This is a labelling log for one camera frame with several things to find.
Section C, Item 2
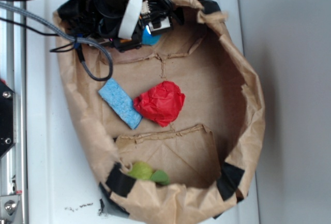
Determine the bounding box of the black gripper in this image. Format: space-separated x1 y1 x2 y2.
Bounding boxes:
58 0 184 52

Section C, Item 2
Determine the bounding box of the blue felt ball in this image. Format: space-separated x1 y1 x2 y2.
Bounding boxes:
142 25 161 46

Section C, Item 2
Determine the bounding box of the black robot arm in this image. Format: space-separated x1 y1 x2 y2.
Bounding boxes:
3 0 184 52

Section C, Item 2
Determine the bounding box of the crumpled red paper ball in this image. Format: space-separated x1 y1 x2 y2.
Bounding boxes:
133 81 186 127

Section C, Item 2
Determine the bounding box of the blue sponge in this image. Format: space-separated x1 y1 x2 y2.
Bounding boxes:
98 78 143 130

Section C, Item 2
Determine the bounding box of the brown paper bag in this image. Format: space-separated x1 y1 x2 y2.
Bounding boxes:
58 0 265 223

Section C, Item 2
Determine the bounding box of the green felt toy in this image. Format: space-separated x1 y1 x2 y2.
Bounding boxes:
127 161 170 185

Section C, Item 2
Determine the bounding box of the white flat ribbon cable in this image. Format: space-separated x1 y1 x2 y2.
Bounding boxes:
118 0 143 40

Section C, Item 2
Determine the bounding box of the black cable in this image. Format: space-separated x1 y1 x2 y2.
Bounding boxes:
0 18 86 53

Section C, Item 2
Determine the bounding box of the aluminium rail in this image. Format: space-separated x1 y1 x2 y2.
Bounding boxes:
1 9 28 223

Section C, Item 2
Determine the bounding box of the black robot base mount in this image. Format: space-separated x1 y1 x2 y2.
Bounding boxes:
0 79 14 159

